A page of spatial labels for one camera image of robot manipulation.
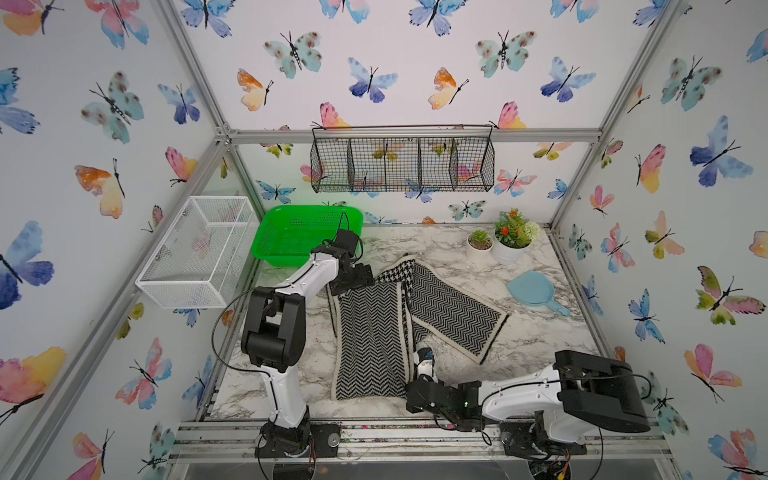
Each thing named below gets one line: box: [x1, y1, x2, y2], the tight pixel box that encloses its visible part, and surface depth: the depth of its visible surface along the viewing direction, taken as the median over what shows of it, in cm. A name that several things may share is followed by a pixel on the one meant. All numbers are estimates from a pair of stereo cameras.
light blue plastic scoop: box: [506, 271, 571, 317], surface depth 104 cm
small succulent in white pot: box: [466, 230, 494, 261], surface depth 106 cm
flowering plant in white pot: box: [493, 207, 540, 264], surface depth 101 cm
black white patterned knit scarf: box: [328, 256, 510, 400], surface depth 93 cm
